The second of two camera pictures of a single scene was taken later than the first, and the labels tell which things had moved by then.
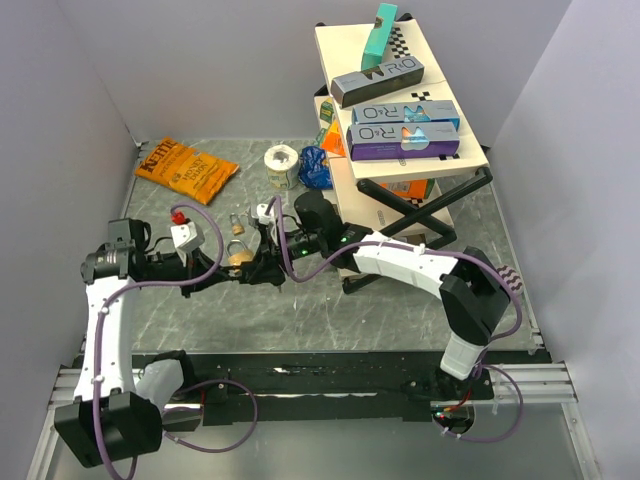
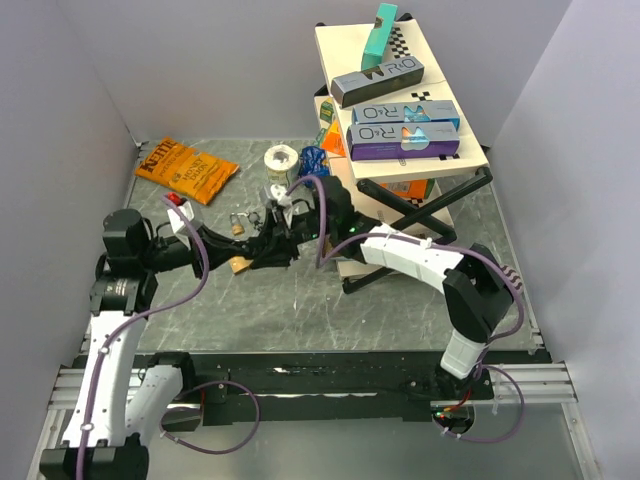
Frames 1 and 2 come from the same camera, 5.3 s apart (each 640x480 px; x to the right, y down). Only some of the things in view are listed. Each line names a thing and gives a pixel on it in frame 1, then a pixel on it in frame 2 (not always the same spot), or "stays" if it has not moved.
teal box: [379, 38] stays
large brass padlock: [240, 257] stays
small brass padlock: [237, 228] stays
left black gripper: [198, 263] to [219, 247]
